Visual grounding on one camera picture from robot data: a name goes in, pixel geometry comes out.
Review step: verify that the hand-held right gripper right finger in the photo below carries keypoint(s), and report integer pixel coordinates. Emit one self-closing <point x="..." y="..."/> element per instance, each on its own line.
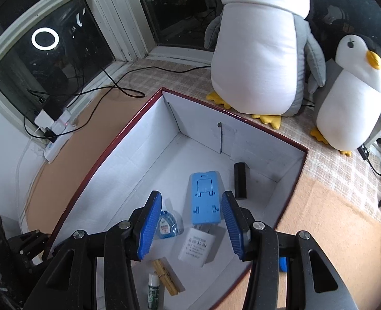
<point x="234" y="229"/>

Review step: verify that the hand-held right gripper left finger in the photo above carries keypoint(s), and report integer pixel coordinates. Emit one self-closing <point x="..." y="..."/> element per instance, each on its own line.
<point x="150" y="222"/>

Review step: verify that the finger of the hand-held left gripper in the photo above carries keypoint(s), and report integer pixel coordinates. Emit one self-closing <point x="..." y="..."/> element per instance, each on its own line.
<point x="33" y="256"/>
<point x="28" y="240"/>

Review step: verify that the white charger adapter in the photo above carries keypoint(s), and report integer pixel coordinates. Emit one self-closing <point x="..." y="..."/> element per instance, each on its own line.
<point x="193" y="245"/>

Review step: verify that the red-edged white cardboard box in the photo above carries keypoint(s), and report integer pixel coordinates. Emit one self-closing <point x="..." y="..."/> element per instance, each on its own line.
<point x="193" y="129"/>

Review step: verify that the blue clear correction tape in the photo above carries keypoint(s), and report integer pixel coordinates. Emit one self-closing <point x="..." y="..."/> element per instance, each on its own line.
<point x="167" y="226"/>

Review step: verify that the blue phone stand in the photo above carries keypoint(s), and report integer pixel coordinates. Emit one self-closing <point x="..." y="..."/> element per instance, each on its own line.
<point x="198" y="206"/>

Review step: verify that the black cylinder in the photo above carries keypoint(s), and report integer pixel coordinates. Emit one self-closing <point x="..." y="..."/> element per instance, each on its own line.
<point x="241" y="180"/>

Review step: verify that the wooden clothespin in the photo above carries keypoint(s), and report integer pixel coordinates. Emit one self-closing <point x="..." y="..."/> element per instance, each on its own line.
<point x="166" y="277"/>

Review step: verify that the blue plastic piece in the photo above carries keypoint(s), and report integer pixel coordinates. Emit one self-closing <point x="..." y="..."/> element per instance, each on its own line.
<point x="284" y="264"/>

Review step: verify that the green white small tube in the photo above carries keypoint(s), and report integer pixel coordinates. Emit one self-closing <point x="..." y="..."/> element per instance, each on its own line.
<point x="153" y="290"/>

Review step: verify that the white power strip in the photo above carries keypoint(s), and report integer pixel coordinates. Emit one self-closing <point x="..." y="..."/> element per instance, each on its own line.
<point x="56" y="145"/>

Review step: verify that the cork mat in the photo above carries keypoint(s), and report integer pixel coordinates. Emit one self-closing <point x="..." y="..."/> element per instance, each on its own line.
<point x="80" y="142"/>

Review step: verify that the black plug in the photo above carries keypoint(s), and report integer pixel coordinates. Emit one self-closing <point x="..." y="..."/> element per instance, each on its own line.
<point x="50" y="133"/>

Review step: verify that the checked cloth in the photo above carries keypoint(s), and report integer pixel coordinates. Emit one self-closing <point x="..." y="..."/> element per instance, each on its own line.
<point x="339" y="174"/>

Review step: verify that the white charger block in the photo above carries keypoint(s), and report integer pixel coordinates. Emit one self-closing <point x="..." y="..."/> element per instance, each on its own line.
<point x="45" y="119"/>

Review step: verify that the black power adapter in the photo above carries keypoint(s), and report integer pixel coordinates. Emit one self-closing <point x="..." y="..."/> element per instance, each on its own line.
<point x="53" y="106"/>

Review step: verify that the small penguin plush toy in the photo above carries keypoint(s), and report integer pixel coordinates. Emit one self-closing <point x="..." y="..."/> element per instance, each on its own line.
<point x="348" y="109"/>

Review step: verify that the large penguin plush toy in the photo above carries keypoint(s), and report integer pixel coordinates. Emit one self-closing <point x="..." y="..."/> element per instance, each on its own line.
<point x="258" y="55"/>

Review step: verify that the white window frame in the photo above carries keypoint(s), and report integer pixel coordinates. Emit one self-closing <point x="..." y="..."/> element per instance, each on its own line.
<point x="112" y="6"/>

